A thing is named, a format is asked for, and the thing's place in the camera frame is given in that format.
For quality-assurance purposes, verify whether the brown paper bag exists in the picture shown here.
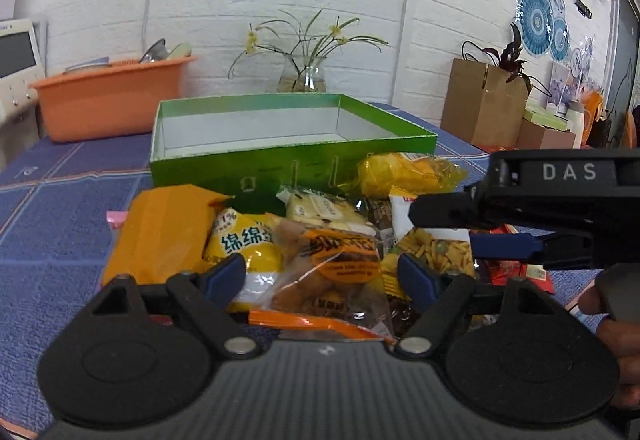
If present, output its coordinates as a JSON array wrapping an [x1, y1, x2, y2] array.
[[440, 58, 529, 148]]

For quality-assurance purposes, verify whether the blue paper fan decoration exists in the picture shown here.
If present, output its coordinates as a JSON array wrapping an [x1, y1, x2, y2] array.
[[514, 0, 596, 79]]

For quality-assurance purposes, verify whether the dark purple snack packet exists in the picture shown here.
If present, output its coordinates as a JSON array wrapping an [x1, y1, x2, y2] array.
[[356, 197, 395, 241]]

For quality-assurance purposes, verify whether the pink pumpkin seed packet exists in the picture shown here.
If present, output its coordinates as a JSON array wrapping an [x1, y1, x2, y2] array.
[[105, 211, 128, 232]]

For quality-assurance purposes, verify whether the person right hand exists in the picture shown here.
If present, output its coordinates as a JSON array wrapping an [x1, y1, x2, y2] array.
[[578, 263, 640, 410]]

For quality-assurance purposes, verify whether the orange plastic basin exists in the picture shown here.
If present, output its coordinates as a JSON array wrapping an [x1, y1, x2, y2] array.
[[32, 56, 195, 143]]

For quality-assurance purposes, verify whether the yellow snack bag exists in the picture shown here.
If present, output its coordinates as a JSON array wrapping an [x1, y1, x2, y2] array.
[[340, 153, 468, 199]]

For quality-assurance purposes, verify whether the dark purple potted plant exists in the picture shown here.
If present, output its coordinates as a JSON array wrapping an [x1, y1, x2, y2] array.
[[461, 22, 551, 98]]

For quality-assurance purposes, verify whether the yellow cake snack packet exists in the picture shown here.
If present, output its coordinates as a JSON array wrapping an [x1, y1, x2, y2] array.
[[203, 208, 283, 312]]

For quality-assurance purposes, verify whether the white screen appliance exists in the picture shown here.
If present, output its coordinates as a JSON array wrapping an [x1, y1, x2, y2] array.
[[0, 16, 48, 169]]

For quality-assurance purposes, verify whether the red snack packet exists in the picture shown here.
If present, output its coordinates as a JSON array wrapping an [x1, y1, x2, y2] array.
[[472, 225, 554, 295]]

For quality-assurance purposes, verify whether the nougat cracker packet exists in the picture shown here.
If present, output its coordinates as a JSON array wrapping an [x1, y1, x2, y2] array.
[[277, 186, 376, 236]]

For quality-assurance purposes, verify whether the glass vase with flowers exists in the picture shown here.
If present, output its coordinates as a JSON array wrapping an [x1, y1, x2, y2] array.
[[227, 8, 390, 93]]

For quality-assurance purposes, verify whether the clear orange-label snack packet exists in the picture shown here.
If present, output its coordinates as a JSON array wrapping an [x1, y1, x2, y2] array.
[[248, 215, 396, 345]]

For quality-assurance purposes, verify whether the green cardboard box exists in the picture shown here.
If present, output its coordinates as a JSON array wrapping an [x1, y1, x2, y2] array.
[[150, 93, 437, 212]]

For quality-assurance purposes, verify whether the blue patterned tablecloth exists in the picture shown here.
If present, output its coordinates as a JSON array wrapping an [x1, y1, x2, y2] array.
[[0, 102, 609, 436]]

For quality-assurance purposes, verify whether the orange snack packet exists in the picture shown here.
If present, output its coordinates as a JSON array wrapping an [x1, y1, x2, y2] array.
[[101, 185, 229, 286]]

